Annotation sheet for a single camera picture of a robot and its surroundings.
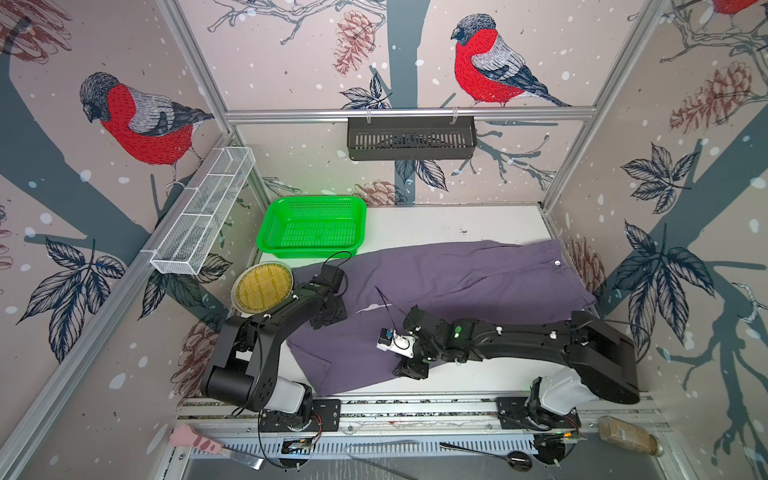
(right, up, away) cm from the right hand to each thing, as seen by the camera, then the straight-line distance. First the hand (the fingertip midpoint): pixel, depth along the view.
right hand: (397, 358), depth 78 cm
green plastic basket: (-40, +36, +39) cm, 66 cm away
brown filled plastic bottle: (+51, -12, -11) cm, 54 cm away
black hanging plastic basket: (+5, +67, +26) cm, 72 cm away
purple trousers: (+25, +17, +19) cm, 36 cm away
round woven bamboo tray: (-45, +15, +19) cm, 51 cm away
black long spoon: (+27, -18, -12) cm, 35 cm away
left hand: (-18, +10, +13) cm, 24 cm away
